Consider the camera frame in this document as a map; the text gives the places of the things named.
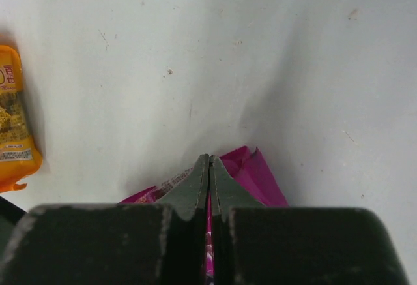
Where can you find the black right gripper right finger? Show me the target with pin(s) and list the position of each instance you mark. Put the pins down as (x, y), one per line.
(257, 244)

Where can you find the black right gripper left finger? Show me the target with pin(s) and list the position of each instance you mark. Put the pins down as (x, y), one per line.
(129, 243)

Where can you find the purple candy bag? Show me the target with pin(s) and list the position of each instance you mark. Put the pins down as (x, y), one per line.
(248, 168)

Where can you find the orange candy bag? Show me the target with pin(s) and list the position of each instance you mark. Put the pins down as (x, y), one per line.
(19, 155)

